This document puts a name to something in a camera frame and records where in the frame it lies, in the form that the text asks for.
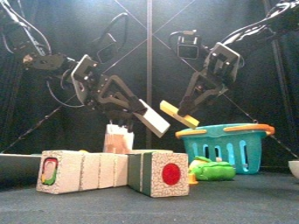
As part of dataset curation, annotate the white sushi roll slice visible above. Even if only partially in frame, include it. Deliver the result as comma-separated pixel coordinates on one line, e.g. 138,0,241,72
114,153,130,188
79,152,102,192
98,153,118,190

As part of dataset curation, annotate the red-centred green-wrapped sushi block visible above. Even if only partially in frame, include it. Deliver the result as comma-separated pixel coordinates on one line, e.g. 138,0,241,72
126,149,193,199

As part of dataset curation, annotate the green toy vegetable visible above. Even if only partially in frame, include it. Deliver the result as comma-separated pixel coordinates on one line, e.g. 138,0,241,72
189,155,238,182

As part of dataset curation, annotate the small orange toy piece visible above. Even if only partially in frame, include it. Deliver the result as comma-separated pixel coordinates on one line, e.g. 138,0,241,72
189,171,201,186

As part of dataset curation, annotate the white sushi roll end piece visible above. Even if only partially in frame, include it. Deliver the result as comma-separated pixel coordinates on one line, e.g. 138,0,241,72
35,150,85,195

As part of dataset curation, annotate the white bowl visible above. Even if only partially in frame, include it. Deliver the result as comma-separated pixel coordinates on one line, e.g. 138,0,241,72
287,159,299,179

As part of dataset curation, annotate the black cable loop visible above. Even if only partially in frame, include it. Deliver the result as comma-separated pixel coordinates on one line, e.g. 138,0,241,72
46,69,87,109

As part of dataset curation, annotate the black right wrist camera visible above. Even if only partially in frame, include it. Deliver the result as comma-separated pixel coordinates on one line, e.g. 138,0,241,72
170,29,205,61

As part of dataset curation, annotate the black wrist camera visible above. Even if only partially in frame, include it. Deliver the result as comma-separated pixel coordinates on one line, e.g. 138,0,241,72
170,29,205,61
90,12,131,64

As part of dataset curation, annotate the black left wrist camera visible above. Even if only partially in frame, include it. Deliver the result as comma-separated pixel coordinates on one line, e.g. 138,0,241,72
90,12,131,64

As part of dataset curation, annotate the teal basket with orange handles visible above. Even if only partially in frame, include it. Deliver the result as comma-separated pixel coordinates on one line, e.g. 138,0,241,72
174,122,277,176

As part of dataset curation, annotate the slanted metal frame pole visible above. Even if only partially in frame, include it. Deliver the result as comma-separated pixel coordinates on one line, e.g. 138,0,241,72
262,0,299,160

